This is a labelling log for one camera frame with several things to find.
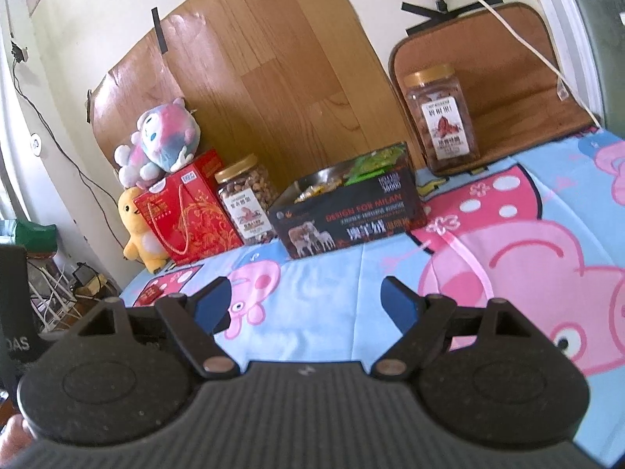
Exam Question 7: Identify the green snack packet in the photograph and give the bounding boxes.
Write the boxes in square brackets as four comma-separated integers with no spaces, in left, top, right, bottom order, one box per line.
[344,149,408,186]

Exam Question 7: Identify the red gift bag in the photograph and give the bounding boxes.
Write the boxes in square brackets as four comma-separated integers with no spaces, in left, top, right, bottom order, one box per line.
[134,149,245,267]

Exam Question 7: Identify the person's left hand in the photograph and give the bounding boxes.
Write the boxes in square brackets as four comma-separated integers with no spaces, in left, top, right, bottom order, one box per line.
[0,414,30,467]

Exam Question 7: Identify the black cardboard box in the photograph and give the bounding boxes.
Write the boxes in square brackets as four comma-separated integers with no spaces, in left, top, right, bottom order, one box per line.
[268,141,428,261]

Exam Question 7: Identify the black wall cable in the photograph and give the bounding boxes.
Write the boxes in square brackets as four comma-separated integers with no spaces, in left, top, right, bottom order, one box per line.
[10,39,128,255]

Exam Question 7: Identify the frosted glass window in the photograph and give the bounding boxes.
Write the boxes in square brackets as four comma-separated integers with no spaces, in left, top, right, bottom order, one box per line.
[557,0,625,130]

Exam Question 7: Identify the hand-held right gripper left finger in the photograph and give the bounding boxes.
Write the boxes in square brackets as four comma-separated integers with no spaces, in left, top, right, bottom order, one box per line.
[78,276,235,382]

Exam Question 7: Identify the printed blanket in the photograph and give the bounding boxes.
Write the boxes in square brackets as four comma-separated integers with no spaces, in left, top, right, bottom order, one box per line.
[120,127,625,465]

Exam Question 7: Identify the white cable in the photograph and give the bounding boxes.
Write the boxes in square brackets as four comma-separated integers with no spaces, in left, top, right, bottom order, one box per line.
[430,0,604,128]

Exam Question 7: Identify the wooden board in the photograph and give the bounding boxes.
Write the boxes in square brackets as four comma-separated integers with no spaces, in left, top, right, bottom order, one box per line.
[90,0,425,216]

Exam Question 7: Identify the square nut jar gold lid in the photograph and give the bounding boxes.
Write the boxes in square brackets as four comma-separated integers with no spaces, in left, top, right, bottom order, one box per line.
[403,64,482,177]

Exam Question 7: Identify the yellow plush toy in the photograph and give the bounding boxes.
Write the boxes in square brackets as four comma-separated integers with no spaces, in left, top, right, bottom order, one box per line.
[117,186,169,274]

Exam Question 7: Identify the brown cushion mat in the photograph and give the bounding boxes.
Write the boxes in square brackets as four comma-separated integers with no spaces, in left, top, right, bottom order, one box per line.
[388,2,606,172]

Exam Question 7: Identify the green bag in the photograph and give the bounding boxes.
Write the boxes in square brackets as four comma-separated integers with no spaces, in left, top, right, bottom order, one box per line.
[12,219,59,257]

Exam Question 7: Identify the white wire rack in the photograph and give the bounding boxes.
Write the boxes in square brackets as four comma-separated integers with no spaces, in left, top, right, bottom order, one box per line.
[27,254,79,338]

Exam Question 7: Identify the pink blue plush toy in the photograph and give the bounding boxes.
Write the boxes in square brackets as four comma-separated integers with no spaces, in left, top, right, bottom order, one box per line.
[114,98,202,189]

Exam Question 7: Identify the round nut jar gold lid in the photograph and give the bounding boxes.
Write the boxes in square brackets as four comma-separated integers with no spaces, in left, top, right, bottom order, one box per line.
[215,153,279,246]

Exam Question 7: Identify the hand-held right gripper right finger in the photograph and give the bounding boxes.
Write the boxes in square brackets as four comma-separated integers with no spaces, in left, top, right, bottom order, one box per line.
[373,276,533,379]

